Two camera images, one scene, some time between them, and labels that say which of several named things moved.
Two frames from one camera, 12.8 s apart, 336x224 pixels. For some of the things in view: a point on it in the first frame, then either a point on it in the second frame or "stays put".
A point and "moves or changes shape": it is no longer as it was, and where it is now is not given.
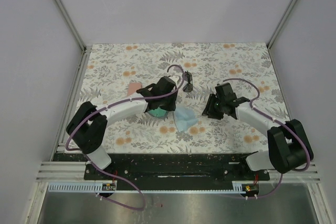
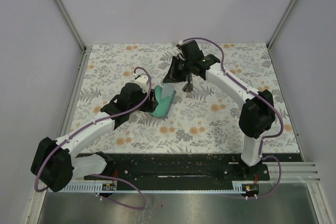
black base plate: [174, 169] stays put
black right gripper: [209, 108] → [172, 75]
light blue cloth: [185, 117] moves or changes shape
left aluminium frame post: [64, 9] stays put
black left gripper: [172, 106] → [151, 103]
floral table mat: [113, 72] stays put
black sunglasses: [188, 87] stays put
